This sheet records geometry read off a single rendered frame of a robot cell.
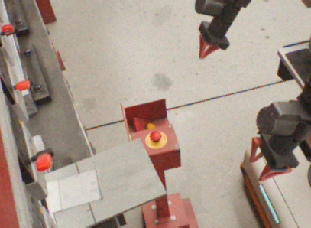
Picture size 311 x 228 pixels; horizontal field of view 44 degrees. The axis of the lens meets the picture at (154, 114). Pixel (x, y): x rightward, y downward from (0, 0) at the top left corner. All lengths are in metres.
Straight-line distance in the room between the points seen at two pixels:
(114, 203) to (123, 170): 0.09
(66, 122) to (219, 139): 1.17
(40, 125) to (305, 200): 1.13
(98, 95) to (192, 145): 0.73
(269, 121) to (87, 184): 0.46
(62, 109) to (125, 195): 0.48
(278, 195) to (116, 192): 0.98
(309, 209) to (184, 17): 1.79
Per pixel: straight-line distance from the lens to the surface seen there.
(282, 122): 0.82
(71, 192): 0.98
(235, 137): 2.26
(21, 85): 0.79
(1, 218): 0.45
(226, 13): 1.14
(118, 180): 0.97
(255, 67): 2.65
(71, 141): 1.23
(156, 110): 1.40
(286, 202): 1.78
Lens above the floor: 1.83
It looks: 51 degrees down
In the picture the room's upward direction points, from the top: 8 degrees counter-clockwise
